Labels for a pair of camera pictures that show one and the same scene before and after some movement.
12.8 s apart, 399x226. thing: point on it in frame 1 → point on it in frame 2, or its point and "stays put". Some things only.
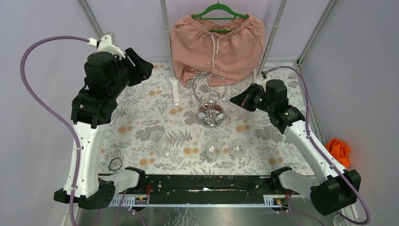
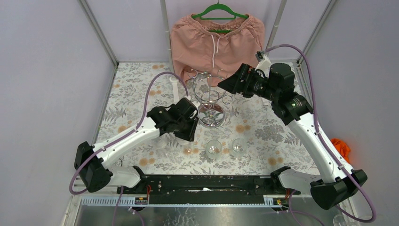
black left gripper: x=131 y=67 → x=186 y=124
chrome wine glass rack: x=209 y=90 stays put
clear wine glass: x=214 y=149 stays put
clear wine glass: x=239 y=147 stays put
